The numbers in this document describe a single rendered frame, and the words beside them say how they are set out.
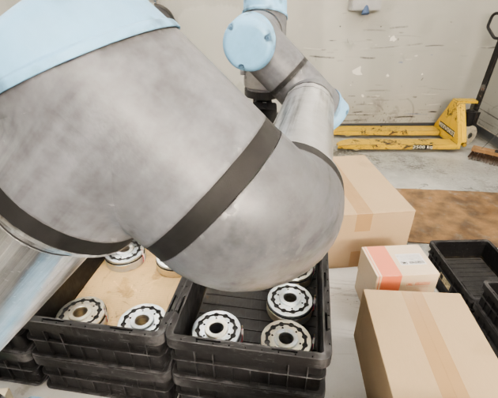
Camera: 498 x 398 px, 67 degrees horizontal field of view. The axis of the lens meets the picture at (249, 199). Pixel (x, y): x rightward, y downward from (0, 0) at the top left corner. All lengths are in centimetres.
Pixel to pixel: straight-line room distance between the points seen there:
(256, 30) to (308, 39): 350
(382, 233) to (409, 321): 37
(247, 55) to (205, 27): 343
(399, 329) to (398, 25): 366
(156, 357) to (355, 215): 66
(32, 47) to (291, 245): 16
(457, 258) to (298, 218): 198
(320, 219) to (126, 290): 79
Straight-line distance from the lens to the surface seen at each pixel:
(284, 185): 21
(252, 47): 56
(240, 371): 77
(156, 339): 74
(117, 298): 97
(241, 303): 91
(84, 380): 94
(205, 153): 19
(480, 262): 221
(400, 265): 105
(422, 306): 94
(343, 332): 105
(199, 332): 82
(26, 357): 96
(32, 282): 30
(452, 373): 85
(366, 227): 116
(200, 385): 82
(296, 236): 22
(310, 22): 404
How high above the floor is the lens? 149
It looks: 31 degrees down
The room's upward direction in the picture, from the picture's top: straight up
